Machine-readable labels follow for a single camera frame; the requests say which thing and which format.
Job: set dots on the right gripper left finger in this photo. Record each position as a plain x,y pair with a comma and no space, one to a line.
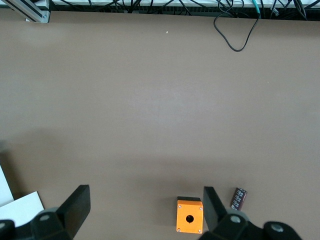
75,212

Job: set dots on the orange box with hole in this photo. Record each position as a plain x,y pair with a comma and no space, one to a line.
185,210

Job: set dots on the white drawer cabinet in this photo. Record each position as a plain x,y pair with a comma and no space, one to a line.
22,205

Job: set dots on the aluminium frame corner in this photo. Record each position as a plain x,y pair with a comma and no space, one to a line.
32,12

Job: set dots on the small black terminal block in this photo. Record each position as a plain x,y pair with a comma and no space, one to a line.
238,199

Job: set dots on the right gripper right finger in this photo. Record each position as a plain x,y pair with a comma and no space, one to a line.
215,212

